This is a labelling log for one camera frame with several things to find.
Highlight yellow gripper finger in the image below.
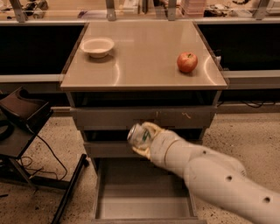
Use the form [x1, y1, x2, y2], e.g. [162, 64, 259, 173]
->
[142, 122, 165, 136]
[132, 147, 151, 159]

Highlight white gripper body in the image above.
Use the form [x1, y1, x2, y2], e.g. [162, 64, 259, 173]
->
[150, 130, 182, 169]

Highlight crushed 7up can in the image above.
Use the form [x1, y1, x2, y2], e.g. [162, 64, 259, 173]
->
[127, 122, 152, 151]

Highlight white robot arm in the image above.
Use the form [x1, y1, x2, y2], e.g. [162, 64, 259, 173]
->
[128, 122, 280, 224]

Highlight top grey drawer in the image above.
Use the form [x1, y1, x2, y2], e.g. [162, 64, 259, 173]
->
[70, 106, 216, 130]

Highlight bottom open grey drawer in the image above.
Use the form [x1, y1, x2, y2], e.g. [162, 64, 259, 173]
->
[93, 157, 207, 224]

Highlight middle grey drawer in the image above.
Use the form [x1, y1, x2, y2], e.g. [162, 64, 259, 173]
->
[84, 141, 139, 158]

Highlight grey drawer cabinet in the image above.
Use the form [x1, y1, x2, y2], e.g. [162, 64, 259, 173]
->
[59, 19, 228, 224]

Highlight black cart leg bar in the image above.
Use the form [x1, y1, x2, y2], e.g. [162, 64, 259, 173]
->
[51, 154, 88, 224]

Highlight red apple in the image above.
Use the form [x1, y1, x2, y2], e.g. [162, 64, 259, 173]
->
[177, 52, 198, 73]

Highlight white bowl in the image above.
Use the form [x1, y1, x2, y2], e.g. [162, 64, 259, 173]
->
[80, 37, 115, 59]

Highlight dark metal cart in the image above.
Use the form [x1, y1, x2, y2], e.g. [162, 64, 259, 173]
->
[0, 86, 55, 187]

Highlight black cable on floor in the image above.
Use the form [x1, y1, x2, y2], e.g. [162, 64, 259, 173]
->
[17, 134, 69, 182]

